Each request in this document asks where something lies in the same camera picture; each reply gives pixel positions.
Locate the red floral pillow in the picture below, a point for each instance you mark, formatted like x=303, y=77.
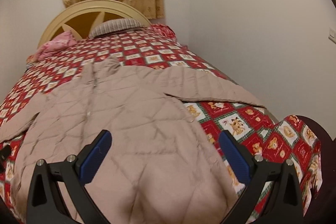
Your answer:
x=163, y=30

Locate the dark wooden footboard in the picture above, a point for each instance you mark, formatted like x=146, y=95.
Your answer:
x=322, y=208

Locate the cream wooden headboard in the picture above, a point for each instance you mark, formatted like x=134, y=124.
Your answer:
x=81, y=18

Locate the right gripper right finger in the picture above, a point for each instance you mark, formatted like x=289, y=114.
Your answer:
x=284, y=203

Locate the grey striped pillow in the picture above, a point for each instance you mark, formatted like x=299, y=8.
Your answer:
x=115, y=25

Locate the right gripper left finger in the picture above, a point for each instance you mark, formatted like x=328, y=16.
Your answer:
x=45, y=202

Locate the pink floral blanket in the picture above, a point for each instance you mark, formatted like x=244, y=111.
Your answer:
x=54, y=46

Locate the white wall switch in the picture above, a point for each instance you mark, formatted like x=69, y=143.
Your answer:
x=332, y=35

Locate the red checkered bear bedspread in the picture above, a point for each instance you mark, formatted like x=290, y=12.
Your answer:
x=275, y=142

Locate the beige quilted puffer jacket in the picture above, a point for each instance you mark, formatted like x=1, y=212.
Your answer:
x=161, y=167

